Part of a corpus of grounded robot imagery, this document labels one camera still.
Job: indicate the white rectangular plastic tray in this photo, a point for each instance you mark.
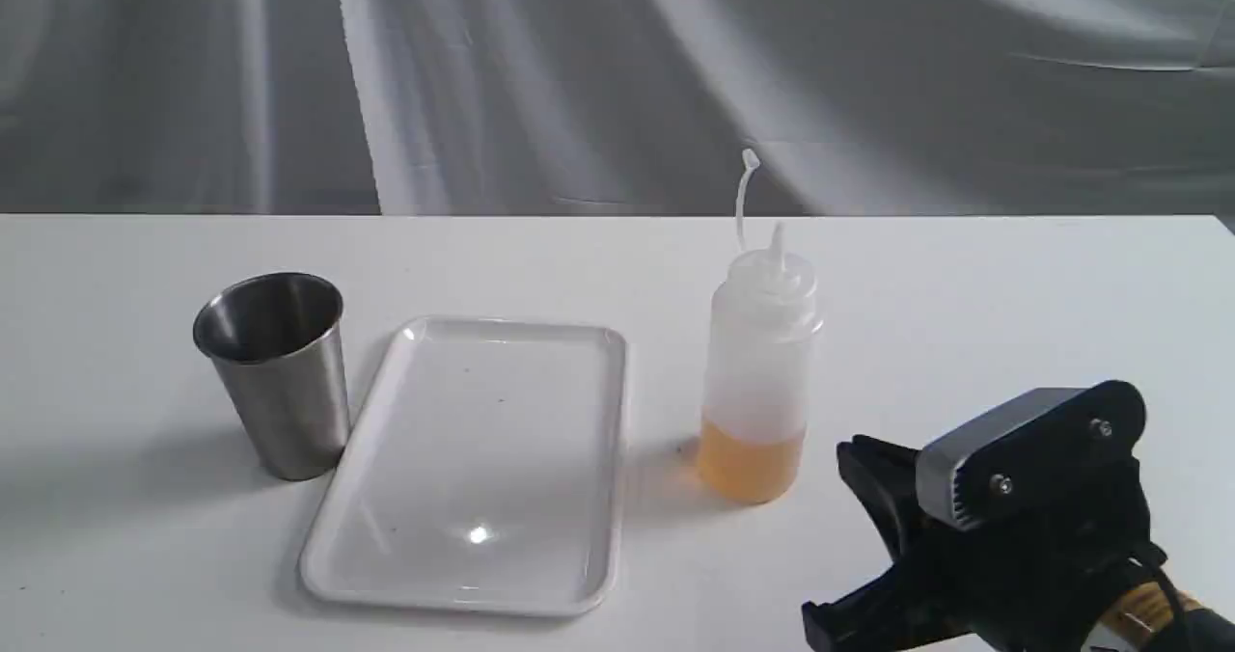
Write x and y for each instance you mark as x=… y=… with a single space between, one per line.
x=483 y=473

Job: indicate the grey draped backdrop cloth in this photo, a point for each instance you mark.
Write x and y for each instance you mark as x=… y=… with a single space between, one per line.
x=855 y=107

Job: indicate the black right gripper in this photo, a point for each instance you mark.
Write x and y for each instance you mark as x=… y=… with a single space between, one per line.
x=1083 y=575

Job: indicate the stainless steel cup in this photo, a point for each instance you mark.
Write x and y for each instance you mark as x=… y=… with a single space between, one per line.
x=276 y=343

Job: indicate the squeeze bottle with amber liquid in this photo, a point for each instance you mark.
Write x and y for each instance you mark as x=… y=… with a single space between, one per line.
x=764 y=319

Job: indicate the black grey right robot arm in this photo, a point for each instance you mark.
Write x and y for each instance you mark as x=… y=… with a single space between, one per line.
x=1077 y=574

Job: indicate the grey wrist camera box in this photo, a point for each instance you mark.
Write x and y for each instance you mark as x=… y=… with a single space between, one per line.
x=1030 y=452

